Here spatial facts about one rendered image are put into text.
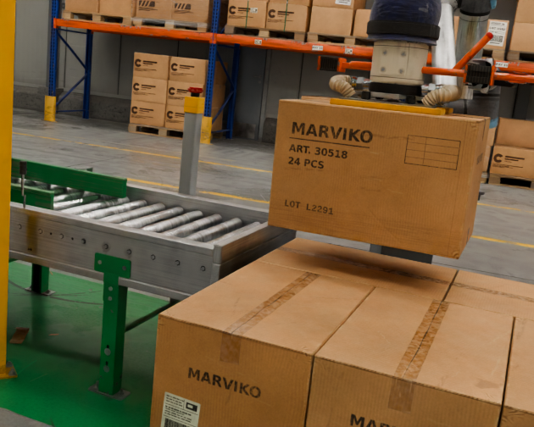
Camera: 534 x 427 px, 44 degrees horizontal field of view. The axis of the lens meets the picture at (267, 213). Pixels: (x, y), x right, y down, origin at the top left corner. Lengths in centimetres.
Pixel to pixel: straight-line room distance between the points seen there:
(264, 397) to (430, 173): 81
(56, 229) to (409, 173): 119
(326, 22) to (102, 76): 460
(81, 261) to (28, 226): 24
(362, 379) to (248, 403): 29
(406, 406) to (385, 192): 74
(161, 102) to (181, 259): 840
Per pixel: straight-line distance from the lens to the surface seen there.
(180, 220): 262
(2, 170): 236
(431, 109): 204
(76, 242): 233
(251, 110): 1119
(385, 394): 149
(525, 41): 937
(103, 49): 1245
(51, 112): 1130
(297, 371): 153
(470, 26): 283
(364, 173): 201
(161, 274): 216
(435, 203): 198
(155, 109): 1049
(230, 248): 210
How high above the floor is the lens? 114
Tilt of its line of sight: 12 degrees down
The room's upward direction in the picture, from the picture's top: 6 degrees clockwise
